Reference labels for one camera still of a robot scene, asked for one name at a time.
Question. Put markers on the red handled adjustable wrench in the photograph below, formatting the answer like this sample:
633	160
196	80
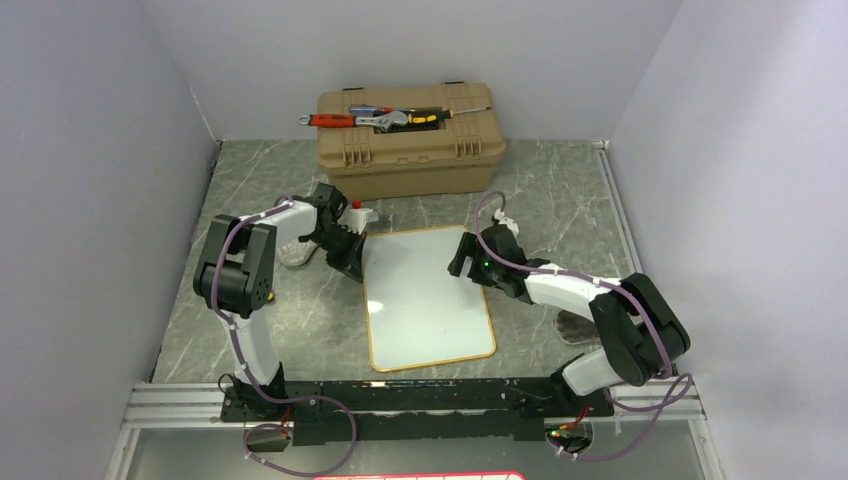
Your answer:
383	122

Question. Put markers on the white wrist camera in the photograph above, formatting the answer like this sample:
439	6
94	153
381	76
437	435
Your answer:
500	218
357	217

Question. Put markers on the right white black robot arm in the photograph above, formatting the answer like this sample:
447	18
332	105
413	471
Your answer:
640	334

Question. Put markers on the black aluminium base frame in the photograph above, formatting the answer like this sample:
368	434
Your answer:
336	411

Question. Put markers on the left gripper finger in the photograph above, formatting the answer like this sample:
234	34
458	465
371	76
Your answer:
339	261
354	259

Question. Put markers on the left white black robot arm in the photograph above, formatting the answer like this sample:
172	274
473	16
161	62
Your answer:
235	272

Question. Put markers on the yellow framed whiteboard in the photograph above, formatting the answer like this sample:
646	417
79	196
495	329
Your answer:
418	315

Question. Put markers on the tan plastic toolbox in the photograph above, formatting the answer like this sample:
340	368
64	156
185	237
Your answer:
451	156

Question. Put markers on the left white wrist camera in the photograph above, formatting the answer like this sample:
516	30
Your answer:
357	217

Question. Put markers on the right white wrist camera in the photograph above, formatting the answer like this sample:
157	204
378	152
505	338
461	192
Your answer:
500	218

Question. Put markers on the grey scrubbing pad left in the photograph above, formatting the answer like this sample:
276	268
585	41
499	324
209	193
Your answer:
296	254

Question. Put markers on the blue red handled screwdriver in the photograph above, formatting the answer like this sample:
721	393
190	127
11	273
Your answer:
373	110

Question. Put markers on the yellow black handled screwdriver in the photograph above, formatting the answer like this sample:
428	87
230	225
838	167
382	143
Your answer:
433	116

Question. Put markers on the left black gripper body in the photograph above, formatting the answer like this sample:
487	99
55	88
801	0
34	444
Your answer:
336	240

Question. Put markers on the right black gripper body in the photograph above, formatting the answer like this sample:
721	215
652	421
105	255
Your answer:
482	271

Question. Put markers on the dark brown scrubbing pad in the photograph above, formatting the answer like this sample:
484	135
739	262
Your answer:
574	329

